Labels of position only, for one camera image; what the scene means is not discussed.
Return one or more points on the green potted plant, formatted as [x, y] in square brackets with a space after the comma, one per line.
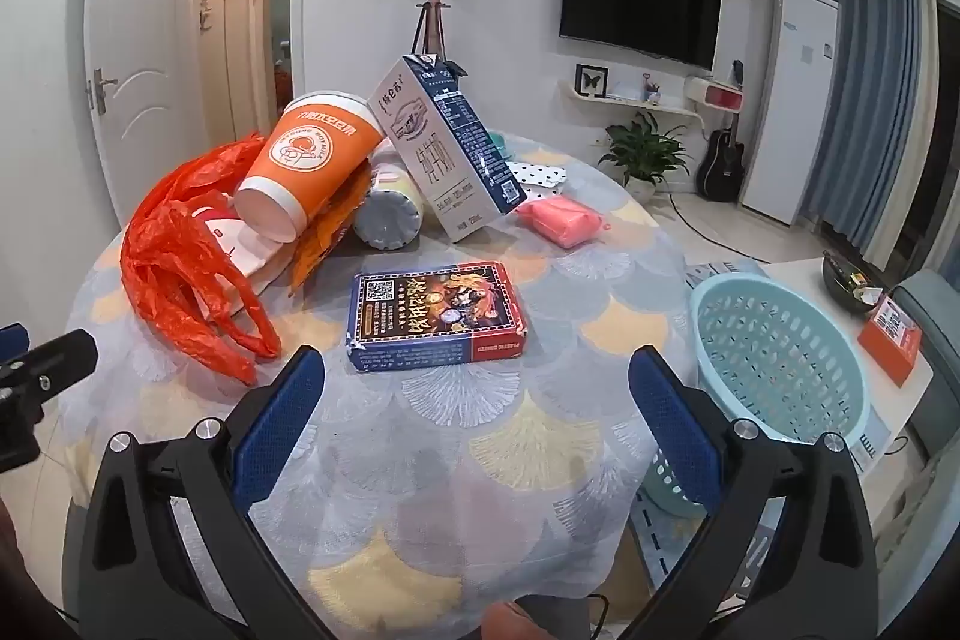
[645, 149]

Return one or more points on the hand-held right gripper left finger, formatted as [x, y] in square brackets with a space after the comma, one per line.
[277, 434]

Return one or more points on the blue grey curtain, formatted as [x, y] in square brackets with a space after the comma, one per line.
[877, 48]

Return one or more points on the reddish brown rounded object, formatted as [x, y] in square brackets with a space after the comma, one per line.
[510, 621]

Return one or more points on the white room door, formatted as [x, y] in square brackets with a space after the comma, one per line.
[142, 48]

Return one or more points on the white refrigerator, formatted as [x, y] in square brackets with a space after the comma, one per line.
[795, 108]

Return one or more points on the light blue plastic basket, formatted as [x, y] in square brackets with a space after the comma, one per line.
[780, 355]
[660, 557]

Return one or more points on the white low wall shelf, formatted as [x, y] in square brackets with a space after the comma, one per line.
[637, 106]

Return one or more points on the orange box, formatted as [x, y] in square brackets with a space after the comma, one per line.
[889, 340]

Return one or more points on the mint green plastic basket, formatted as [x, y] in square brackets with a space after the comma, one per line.
[667, 497]

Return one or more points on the red and white wall box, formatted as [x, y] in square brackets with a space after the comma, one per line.
[716, 96]

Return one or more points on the round table with patterned cloth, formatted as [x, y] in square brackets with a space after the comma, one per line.
[465, 460]

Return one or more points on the orange brown paper bag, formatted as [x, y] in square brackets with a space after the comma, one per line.
[326, 227]

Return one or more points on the polka dot pouch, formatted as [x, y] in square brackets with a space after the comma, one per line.
[536, 175]

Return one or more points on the pink tissue pack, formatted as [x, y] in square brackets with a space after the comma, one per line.
[562, 220]

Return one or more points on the blue grey armchair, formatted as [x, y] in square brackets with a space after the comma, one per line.
[930, 302]

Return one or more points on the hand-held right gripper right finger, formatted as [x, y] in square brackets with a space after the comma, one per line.
[675, 430]

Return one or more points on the white hallway door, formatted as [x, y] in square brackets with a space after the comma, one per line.
[221, 25]

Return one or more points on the orange paper cup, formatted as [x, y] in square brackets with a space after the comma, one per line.
[315, 160]

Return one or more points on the dark playing card box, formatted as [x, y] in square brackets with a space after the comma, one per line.
[435, 310]

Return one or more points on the framed butterfly picture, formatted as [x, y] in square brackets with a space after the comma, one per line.
[592, 80]

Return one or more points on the black bowl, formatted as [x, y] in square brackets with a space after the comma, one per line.
[844, 280]

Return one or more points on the orange plastic bag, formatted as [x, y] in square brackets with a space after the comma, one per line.
[172, 257]

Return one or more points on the clear plastic bottle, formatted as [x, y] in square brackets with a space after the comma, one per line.
[386, 216]

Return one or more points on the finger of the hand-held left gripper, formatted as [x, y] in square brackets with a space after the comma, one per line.
[52, 361]
[11, 340]

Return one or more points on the white paper bag red print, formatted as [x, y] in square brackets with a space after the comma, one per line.
[240, 257]

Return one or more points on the blue and white milk carton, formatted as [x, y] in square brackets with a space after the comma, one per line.
[427, 145]

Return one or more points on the black guitar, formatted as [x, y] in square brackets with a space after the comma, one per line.
[720, 168]

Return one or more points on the white side table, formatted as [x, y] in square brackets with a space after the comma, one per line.
[892, 400]

